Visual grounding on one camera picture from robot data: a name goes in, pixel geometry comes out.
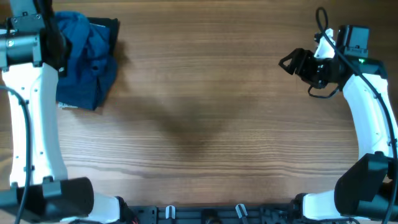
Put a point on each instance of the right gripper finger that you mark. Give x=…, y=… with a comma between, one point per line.
x=297, y=57
x=290, y=68

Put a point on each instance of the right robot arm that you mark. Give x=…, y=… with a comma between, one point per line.
x=365, y=190

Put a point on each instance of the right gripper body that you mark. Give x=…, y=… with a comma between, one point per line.
x=315, y=71

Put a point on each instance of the white folded cloth under pile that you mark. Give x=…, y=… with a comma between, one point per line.
x=63, y=105

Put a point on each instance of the blue polo shirt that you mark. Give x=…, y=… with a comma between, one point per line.
x=91, y=70

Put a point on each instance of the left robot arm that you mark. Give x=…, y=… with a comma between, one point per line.
x=34, y=56

